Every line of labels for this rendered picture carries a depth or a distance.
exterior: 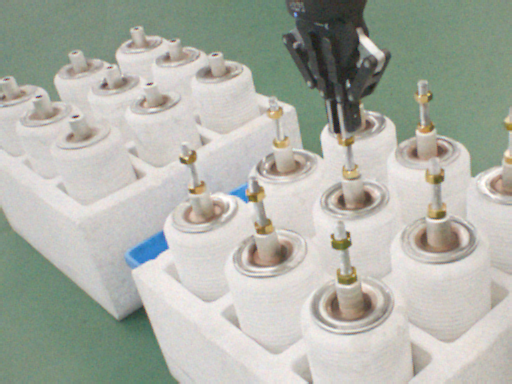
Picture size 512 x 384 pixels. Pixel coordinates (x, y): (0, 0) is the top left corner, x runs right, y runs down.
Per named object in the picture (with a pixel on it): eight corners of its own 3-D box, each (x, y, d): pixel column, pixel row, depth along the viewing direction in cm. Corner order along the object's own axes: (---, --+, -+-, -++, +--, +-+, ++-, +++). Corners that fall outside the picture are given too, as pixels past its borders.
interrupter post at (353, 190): (340, 201, 76) (336, 175, 74) (359, 193, 77) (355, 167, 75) (350, 211, 74) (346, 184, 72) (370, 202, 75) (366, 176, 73)
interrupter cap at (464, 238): (488, 259, 64) (488, 253, 64) (407, 273, 65) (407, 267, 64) (467, 214, 71) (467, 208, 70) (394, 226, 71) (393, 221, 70)
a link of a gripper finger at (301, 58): (304, 23, 69) (337, 73, 69) (297, 32, 71) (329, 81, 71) (283, 32, 68) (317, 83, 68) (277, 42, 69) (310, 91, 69)
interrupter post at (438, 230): (454, 247, 67) (453, 219, 65) (429, 251, 67) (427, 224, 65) (448, 233, 69) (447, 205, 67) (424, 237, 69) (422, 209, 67)
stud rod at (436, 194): (443, 230, 66) (439, 162, 62) (432, 230, 66) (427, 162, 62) (444, 224, 67) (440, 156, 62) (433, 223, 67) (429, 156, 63)
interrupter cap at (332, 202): (309, 199, 77) (308, 193, 77) (368, 175, 79) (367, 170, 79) (340, 231, 71) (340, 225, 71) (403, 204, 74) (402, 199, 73)
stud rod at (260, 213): (267, 247, 68) (251, 182, 64) (260, 243, 69) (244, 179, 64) (274, 241, 69) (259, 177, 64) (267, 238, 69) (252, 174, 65)
